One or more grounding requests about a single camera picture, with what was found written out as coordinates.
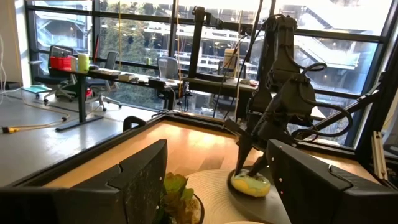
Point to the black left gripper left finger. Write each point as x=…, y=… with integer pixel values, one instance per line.
x=136, y=186

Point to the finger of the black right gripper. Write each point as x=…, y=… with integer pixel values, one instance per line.
x=259, y=166
x=244, y=152

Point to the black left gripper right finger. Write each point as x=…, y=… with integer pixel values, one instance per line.
x=311, y=199

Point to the green glazed donut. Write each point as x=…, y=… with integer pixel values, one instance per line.
x=248, y=186

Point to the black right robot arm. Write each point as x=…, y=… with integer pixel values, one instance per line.
x=281, y=46

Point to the succulent plant in black pot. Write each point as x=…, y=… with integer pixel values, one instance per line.
x=175, y=193

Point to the grey bowl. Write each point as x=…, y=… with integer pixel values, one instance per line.
x=261, y=208

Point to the white round woven placemat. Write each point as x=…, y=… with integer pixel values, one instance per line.
x=214, y=193

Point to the dark side desk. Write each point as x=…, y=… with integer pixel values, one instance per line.
x=217, y=84

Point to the aluminium extrusion bar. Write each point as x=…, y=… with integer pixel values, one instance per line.
x=379, y=155

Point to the grey office chair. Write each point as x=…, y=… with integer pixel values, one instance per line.
x=107, y=82

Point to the black office desk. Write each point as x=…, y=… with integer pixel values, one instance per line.
x=81, y=93

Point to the light mesh office chair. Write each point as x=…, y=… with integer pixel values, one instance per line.
x=168, y=67

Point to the black office chair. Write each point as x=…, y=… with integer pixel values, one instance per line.
x=59, y=84

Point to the yellow-green cylinder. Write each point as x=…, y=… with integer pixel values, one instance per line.
x=83, y=62

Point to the red box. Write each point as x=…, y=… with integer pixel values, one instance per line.
x=60, y=63

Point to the black vertical post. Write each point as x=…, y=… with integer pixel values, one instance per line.
x=196, y=40

